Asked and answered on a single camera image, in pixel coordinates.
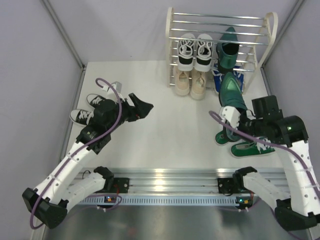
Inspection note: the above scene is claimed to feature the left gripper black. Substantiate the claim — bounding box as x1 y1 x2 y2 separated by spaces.
106 93 153 134

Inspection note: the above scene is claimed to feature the dark green leather shoe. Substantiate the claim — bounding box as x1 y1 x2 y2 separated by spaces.
216 26 240 74
217 71 249 141

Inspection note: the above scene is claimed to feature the blue sneaker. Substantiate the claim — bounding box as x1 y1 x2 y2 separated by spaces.
212 68 224 94
233 71 245 93

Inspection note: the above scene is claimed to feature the beige lace sneaker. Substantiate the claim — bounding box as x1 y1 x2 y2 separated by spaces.
173 66 191 96
190 69 207 100

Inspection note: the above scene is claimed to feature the black white sneaker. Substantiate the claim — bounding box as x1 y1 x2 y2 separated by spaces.
177 33 195 72
194 33 214 72

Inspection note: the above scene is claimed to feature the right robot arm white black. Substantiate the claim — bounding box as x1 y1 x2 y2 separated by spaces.
233 95 320 232

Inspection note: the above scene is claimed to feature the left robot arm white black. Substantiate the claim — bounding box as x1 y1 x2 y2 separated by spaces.
22 93 154 229

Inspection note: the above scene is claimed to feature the cream metal shoe shelf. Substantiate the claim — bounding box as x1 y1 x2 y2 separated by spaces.
165 7 278 93

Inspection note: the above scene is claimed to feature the green sneaker lower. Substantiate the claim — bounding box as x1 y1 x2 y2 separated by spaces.
231 141 275 158

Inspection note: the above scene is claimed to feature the green sneaker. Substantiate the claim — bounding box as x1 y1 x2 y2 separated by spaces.
215 130 240 146
231 141 275 158

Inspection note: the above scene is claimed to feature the black low sneaker upper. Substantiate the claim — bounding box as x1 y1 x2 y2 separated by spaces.
86 93 107 109

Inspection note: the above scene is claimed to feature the black low sneaker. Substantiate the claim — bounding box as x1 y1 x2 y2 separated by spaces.
69 109 94 127
86 93 107 109

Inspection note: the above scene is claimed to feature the green sneaker upper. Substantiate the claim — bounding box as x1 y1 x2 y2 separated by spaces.
215 130 240 146

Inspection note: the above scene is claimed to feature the black low sneaker lower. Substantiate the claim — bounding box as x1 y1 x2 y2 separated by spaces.
69 109 94 127

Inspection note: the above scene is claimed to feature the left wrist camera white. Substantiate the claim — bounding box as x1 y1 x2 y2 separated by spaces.
103 81 126 102

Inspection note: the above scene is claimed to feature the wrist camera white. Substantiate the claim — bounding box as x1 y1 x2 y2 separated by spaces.
103 81 126 102
219 106 241 129

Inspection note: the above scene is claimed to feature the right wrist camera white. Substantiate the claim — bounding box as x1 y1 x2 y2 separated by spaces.
219 106 241 129

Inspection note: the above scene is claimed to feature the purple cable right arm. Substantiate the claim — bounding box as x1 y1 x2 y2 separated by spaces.
208 110 320 238

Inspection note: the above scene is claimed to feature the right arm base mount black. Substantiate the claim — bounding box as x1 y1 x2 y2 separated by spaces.
217 177 250 197

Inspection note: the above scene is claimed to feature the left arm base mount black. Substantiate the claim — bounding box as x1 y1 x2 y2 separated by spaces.
98 177 130 194

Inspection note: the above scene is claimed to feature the aluminium rail base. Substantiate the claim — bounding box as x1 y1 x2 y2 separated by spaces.
58 167 291 198

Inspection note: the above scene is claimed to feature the perforated cable duct grey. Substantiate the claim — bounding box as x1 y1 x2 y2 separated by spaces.
79 195 253 206

